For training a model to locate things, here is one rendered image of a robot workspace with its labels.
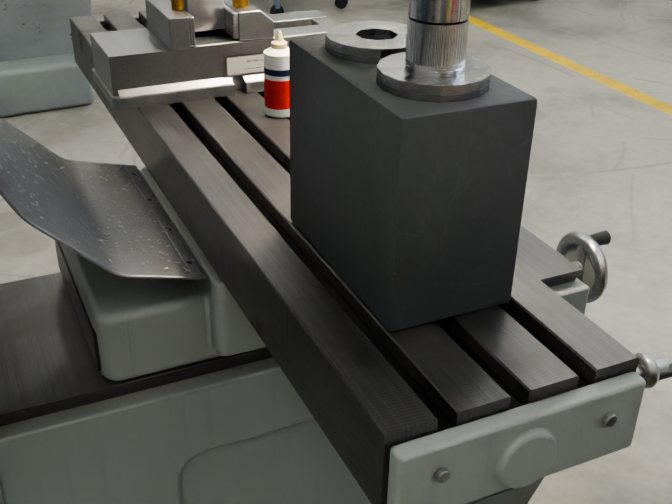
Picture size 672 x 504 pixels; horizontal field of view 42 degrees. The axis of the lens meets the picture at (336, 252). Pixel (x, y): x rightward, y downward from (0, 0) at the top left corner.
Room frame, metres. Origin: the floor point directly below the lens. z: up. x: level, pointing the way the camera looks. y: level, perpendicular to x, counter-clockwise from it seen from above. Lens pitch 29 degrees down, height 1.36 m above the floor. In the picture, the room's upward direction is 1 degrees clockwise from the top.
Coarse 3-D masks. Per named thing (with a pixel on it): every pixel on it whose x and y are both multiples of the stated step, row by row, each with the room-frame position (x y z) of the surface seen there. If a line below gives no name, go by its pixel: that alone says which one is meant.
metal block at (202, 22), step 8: (184, 0) 1.20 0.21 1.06; (192, 0) 1.19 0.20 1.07; (200, 0) 1.19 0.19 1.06; (208, 0) 1.20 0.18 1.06; (216, 0) 1.20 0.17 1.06; (184, 8) 1.20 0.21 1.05; (192, 8) 1.19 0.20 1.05; (200, 8) 1.19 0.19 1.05; (208, 8) 1.20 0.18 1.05; (216, 8) 1.20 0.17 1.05; (200, 16) 1.19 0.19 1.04; (208, 16) 1.20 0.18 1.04; (216, 16) 1.20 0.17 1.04; (224, 16) 1.21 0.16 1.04; (200, 24) 1.19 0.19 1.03; (208, 24) 1.20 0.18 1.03; (216, 24) 1.20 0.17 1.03; (224, 24) 1.21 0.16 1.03
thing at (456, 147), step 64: (320, 64) 0.73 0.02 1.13; (384, 64) 0.68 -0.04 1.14; (320, 128) 0.73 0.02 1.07; (384, 128) 0.62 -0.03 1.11; (448, 128) 0.61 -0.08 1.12; (512, 128) 0.64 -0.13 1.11; (320, 192) 0.73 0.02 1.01; (384, 192) 0.61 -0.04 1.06; (448, 192) 0.62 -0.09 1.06; (512, 192) 0.64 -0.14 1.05; (384, 256) 0.61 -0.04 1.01; (448, 256) 0.62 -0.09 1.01; (512, 256) 0.65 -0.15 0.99; (384, 320) 0.60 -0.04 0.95
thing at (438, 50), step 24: (408, 0) 0.68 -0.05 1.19; (432, 0) 0.65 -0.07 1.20; (456, 0) 0.65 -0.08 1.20; (408, 24) 0.67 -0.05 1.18; (432, 24) 0.65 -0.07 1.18; (456, 24) 0.66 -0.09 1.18; (408, 48) 0.67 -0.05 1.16; (432, 48) 0.65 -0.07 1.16; (456, 48) 0.66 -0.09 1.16; (432, 72) 0.65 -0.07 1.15; (456, 72) 0.66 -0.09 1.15
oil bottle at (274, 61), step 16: (272, 48) 1.09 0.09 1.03; (288, 48) 1.10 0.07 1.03; (272, 64) 1.08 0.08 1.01; (288, 64) 1.09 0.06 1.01; (272, 80) 1.08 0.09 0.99; (288, 80) 1.08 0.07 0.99; (272, 96) 1.08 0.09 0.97; (288, 96) 1.08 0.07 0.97; (272, 112) 1.08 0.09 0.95; (288, 112) 1.08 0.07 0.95
